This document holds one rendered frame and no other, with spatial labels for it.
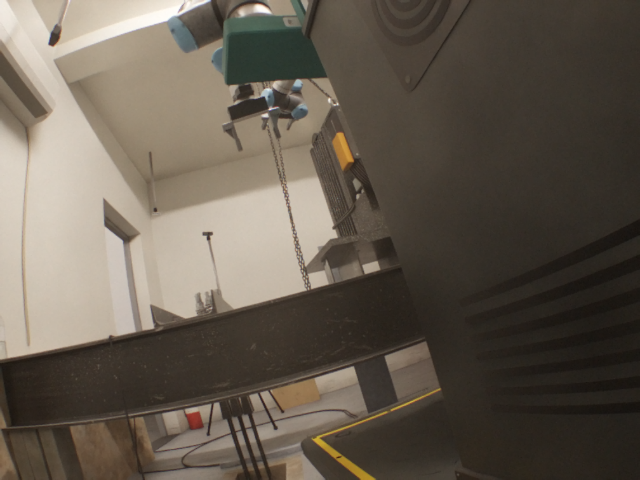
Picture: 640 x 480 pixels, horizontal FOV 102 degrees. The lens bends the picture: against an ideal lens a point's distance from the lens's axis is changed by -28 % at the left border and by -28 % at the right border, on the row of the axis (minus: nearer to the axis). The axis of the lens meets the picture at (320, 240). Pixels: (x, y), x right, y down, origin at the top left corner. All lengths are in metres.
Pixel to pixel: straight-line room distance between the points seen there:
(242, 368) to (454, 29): 1.02
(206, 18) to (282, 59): 0.24
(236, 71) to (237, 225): 3.38
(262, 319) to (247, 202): 3.20
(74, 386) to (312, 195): 3.51
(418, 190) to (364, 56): 0.13
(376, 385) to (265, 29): 1.85
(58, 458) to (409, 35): 1.38
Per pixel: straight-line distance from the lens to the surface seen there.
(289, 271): 3.94
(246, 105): 1.21
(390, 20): 0.28
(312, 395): 3.50
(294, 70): 0.88
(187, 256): 4.13
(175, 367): 1.15
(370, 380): 2.11
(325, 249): 1.55
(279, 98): 1.53
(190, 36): 0.97
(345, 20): 0.36
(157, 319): 1.11
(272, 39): 0.80
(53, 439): 1.36
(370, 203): 1.64
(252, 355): 1.10
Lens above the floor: 0.49
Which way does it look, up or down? 16 degrees up
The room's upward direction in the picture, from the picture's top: 17 degrees counter-clockwise
